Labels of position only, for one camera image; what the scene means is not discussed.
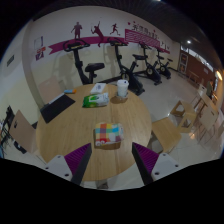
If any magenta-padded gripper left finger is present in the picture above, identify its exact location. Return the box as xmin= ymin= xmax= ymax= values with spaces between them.
xmin=43 ymin=142 xmax=93 ymax=186

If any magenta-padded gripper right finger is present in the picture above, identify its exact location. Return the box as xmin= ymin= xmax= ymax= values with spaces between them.
xmin=131 ymin=142 xmax=184 ymax=186

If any colourful checked towel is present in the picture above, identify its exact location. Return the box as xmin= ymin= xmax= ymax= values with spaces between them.
xmin=94 ymin=122 xmax=125 ymax=148

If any dark grey laptop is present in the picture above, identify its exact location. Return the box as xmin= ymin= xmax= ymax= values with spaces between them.
xmin=39 ymin=92 xmax=77 ymax=124

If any light wooden chair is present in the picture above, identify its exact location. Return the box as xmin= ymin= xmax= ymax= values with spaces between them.
xmin=37 ymin=77 xmax=64 ymax=104
xmin=9 ymin=109 xmax=38 ymax=154

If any green wet wipes pack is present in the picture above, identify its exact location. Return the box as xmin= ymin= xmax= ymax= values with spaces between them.
xmin=82 ymin=92 xmax=110 ymax=109

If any brown round coaster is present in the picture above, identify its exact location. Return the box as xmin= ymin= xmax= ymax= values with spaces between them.
xmin=110 ymin=94 xmax=129 ymax=104

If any orange and blue marker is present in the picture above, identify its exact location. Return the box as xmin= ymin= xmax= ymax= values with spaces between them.
xmin=63 ymin=88 xmax=78 ymax=95

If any white flat box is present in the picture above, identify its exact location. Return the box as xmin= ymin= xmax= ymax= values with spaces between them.
xmin=89 ymin=82 xmax=108 ymax=95

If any black exercise bikes group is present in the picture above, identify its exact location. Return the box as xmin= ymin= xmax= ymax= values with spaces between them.
xmin=63 ymin=38 xmax=174 ymax=97

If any wall poster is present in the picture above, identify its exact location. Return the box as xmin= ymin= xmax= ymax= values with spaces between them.
xmin=34 ymin=35 xmax=47 ymax=62

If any dark wall sign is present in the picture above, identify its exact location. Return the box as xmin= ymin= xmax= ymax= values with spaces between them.
xmin=6 ymin=54 xmax=16 ymax=67

